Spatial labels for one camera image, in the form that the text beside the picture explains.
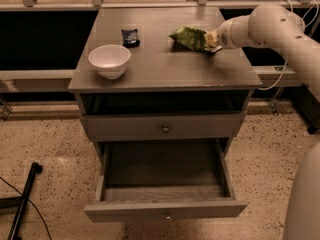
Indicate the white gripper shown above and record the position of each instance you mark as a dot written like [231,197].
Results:
[225,34]

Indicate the white ceramic bowl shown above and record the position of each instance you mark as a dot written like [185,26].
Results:
[110,61]

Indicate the grey wooden drawer cabinet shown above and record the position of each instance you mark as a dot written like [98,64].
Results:
[163,77]

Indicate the closed upper grey drawer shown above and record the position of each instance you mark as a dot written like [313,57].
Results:
[107,128]

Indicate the black metal stand leg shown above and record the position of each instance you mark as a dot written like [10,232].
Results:
[20,202]

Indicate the green jalapeno chip bag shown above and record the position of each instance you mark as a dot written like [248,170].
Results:
[190,37]

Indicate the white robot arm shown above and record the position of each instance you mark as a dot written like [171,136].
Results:
[272,26]

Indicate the small dark blue packet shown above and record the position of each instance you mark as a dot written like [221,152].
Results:
[130,38]

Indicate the open grey middle drawer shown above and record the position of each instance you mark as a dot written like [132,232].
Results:
[158,180]

